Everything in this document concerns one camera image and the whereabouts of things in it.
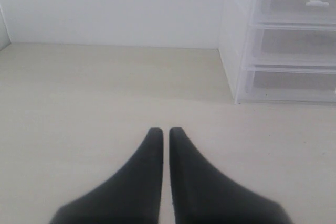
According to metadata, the clear bottom wide drawer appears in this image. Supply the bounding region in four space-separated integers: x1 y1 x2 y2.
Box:
236 65 335 103

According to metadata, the white plastic drawer cabinet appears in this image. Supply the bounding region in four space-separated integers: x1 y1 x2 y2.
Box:
219 0 335 103

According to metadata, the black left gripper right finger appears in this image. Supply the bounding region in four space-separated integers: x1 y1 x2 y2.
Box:
169 127 291 223

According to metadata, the clear wide drawer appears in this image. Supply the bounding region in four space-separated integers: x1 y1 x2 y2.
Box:
236 65 335 103
245 26 335 66

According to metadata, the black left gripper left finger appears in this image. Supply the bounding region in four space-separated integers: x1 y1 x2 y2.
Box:
50 127 164 223

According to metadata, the clear middle wide drawer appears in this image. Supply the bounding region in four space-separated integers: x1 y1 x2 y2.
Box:
245 26 335 66

